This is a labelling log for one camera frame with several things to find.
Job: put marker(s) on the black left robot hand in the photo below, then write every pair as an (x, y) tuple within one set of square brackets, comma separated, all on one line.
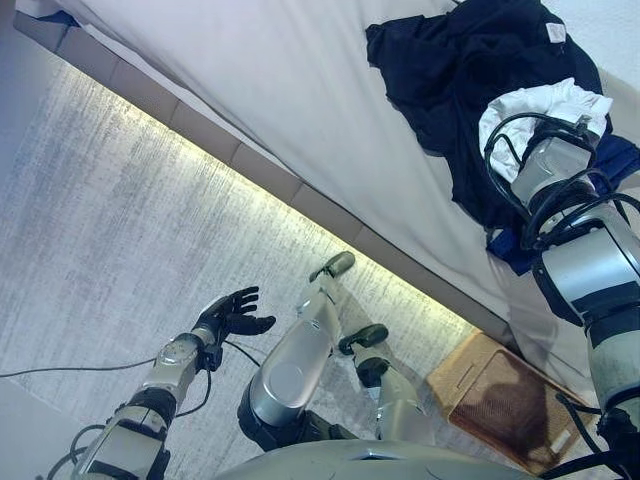
[(230, 317)]

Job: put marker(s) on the black garment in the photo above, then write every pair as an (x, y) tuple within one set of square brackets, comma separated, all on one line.
[(450, 80)]

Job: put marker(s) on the white garment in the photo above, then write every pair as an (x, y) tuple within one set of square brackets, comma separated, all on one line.
[(540, 102)]

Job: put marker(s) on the blue garment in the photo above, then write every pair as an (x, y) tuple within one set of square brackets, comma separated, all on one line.
[(617, 160)]

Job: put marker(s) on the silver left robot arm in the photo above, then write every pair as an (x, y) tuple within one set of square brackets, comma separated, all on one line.
[(170, 365)]

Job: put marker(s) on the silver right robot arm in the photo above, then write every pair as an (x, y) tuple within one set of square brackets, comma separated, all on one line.
[(585, 270)]

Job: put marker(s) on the brown wicker basket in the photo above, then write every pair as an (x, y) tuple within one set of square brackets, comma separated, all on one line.
[(500, 400)]

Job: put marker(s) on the silver left robot leg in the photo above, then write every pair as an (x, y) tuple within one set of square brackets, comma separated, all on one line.
[(290, 370)]

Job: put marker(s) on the grey striped area rug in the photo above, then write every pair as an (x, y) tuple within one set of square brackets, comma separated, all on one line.
[(125, 210)]

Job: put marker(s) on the grey robot torso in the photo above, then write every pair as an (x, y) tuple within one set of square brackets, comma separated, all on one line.
[(370, 462)]

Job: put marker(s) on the white duvet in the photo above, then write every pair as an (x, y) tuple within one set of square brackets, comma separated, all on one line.
[(622, 35)]

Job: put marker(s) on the brown bed frame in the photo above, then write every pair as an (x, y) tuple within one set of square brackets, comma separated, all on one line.
[(210, 130)]

